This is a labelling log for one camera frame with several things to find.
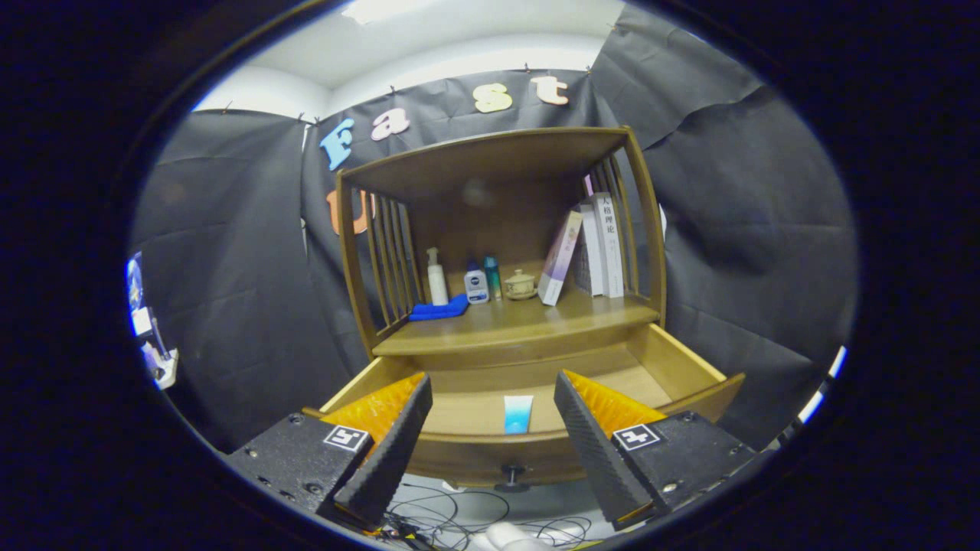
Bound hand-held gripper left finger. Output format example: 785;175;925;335
226;373;434;533

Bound white bottle with blue cap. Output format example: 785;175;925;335
464;260;491;305

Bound black floor cables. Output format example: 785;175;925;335
383;484;594;550

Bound blue squeeze tube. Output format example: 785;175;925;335
503;395;534;435

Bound blue folded cloth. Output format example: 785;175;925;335
408;294;470;322

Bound wooden countertop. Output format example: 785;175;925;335
373;287;661;357

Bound purple and white book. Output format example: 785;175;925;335
537;210;584;307

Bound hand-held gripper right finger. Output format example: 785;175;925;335
553;370;759;530

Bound wooden cabinet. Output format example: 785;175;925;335
335;126;667;370

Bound white book with black lettering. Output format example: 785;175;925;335
591;191;626;299

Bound dark patterned book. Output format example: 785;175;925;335
573;222;595;292

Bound plain white book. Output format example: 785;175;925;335
580;203;606;298

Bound beige lidded ceramic teacup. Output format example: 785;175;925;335
504;269;538;301

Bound white pump bottle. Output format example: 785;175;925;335
426;246;450;307

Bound white equipment stand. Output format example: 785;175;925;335
126;253;179;391

